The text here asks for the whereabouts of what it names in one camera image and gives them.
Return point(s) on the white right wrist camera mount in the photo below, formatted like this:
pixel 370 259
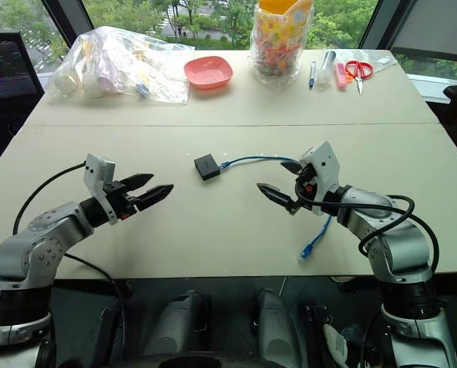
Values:
pixel 324 168

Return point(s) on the black office chair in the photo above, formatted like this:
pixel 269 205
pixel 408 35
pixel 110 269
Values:
pixel 2 76

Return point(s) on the blue pen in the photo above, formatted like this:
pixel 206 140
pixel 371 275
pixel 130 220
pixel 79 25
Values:
pixel 312 74

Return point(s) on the clear bag of colourful toys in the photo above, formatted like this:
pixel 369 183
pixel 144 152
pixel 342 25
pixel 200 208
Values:
pixel 280 42

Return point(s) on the clear plastic bag with items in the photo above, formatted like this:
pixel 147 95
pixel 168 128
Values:
pixel 113 65

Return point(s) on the clear plastic tube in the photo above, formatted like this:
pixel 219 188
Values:
pixel 325 69

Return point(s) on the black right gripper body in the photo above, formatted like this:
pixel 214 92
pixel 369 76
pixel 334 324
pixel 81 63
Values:
pixel 305 188

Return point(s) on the grey rounded robot leg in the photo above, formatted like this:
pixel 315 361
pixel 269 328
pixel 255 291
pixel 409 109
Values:
pixel 178 326
pixel 274 326

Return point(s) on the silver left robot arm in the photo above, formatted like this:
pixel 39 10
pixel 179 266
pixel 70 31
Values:
pixel 29 245

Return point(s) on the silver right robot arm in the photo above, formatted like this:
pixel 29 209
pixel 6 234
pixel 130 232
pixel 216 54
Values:
pixel 397 249

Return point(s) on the pink highlighter marker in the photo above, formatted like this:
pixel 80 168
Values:
pixel 340 76

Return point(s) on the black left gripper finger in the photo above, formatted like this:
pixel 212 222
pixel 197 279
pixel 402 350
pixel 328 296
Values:
pixel 155 195
pixel 136 180

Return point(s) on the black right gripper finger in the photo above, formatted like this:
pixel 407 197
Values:
pixel 291 166
pixel 274 193

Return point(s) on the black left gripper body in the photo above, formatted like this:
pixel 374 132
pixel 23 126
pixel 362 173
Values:
pixel 119 201

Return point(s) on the pink square plastic bowl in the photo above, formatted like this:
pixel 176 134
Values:
pixel 208 72

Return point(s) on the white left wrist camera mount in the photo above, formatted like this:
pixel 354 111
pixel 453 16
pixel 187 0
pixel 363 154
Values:
pixel 98 176

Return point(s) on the clear flat plastic sleeve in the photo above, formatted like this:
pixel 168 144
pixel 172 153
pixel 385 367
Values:
pixel 370 61

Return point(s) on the small black adapter box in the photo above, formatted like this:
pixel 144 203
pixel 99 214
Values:
pixel 206 167

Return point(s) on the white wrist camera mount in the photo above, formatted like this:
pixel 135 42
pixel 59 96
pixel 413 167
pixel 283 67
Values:
pixel 98 176
pixel 324 168

